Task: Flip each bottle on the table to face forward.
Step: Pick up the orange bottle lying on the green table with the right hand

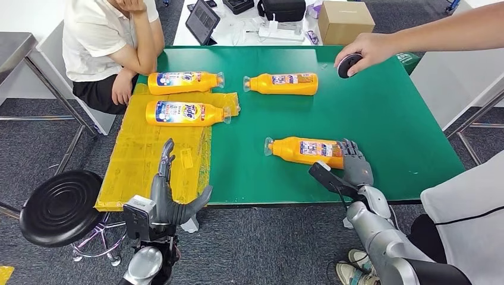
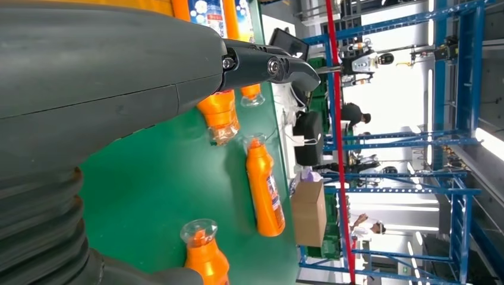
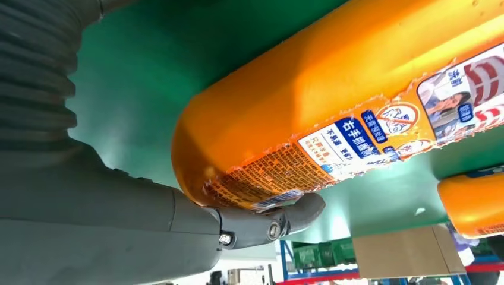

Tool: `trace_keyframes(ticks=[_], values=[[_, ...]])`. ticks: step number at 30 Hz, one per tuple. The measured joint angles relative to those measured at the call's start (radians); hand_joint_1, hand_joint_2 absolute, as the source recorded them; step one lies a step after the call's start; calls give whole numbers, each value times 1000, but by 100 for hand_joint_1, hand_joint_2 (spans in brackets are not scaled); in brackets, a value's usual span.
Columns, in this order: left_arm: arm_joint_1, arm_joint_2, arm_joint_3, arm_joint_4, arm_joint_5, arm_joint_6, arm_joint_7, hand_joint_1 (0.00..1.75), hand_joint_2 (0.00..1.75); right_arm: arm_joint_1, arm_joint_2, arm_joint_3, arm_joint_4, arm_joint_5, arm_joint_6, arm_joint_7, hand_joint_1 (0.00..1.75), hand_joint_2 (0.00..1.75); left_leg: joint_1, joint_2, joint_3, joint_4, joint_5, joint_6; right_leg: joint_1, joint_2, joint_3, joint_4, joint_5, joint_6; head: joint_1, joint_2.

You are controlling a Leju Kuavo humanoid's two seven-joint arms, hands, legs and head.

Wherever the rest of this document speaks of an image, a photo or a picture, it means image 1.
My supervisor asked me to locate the brown cardboard box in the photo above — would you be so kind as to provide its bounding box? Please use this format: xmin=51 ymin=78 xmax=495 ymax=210
xmin=317 ymin=0 xmax=376 ymax=46

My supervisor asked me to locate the white side table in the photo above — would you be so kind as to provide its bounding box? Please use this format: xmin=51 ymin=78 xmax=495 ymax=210
xmin=410 ymin=0 xmax=504 ymax=166

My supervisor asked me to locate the white table leg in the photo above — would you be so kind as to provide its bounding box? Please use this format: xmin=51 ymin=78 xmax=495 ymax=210
xmin=181 ymin=214 xmax=200 ymax=233

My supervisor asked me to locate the orange detergent bottle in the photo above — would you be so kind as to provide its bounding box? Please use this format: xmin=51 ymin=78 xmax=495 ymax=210
xmin=242 ymin=72 xmax=319 ymax=96
xmin=147 ymin=71 xmax=226 ymax=96
xmin=145 ymin=100 xmax=232 ymax=128
xmin=263 ymin=136 xmax=347 ymax=170

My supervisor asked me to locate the steel table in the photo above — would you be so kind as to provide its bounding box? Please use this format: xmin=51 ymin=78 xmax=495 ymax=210
xmin=0 ymin=32 xmax=98 ymax=221

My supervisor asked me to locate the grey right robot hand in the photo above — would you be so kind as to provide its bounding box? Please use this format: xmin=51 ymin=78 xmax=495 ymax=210
xmin=336 ymin=138 xmax=375 ymax=188

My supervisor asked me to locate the yellow taped cardboard sheet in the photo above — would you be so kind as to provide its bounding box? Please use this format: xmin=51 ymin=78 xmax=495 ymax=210
xmin=94 ymin=83 xmax=241 ymax=213

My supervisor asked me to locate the green printed bag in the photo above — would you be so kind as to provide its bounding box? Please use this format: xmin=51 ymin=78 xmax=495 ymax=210
xmin=395 ymin=52 xmax=422 ymax=75

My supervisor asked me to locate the black tray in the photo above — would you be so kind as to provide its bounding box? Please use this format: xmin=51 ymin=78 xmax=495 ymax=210
xmin=222 ymin=0 xmax=256 ymax=15

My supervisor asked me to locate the black tablet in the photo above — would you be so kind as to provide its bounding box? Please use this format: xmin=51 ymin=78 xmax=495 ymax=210
xmin=185 ymin=0 xmax=221 ymax=46

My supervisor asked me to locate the seated person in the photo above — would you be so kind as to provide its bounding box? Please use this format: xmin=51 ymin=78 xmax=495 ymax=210
xmin=62 ymin=0 xmax=166 ymax=116

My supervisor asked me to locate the white power strip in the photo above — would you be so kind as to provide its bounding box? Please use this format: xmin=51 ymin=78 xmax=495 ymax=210
xmin=257 ymin=14 xmax=306 ymax=43

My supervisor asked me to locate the standing person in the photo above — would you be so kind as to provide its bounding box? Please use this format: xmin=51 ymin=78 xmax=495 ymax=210
xmin=333 ymin=2 xmax=504 ymax=285

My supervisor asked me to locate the black phone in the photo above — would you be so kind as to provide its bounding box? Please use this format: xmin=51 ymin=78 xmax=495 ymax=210
xmin=186 ymin=0 xmax=218 ymax=11

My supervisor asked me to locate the black bag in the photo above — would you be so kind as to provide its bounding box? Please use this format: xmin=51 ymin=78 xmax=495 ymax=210
xmin=257 ymin=0 xmax=307 ymax=23

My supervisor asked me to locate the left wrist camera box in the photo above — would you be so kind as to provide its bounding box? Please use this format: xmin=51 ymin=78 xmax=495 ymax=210
xmin=122 ymin=195 xmax=157 ymax=242

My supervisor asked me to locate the white bench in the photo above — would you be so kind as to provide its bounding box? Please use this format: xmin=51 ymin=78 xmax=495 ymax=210
xmin=37 ymin=20 xmax=116 ymax=137

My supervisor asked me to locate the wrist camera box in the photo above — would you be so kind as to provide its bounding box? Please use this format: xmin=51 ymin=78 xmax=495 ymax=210
xmin=308 ymin=160 xmax=357 ymax=198
xmin=122 ymin=195 xmax=157 ymax=242

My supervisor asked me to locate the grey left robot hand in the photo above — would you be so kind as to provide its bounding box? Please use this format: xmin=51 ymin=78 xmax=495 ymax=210
xmin=149 ymin=138 xmax=213 ymax=226

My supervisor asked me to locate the purple white tissue pack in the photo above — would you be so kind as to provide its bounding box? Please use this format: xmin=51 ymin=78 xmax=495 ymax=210
xmin=307 ymin=0 xmax=324 ymax=18

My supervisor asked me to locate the black round device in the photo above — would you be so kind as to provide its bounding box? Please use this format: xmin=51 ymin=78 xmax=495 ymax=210
xmin=336 ymin=53 xmax=364 ymax=80

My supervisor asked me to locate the black round stool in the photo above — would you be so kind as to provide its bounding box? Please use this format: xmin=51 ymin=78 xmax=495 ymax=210
xmin=18 ymin=170 xmax=127 ymax=267

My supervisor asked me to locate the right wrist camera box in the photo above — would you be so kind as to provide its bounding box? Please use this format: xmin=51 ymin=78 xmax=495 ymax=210
xmin=308 ymin=160 xmax=357 ymax=198

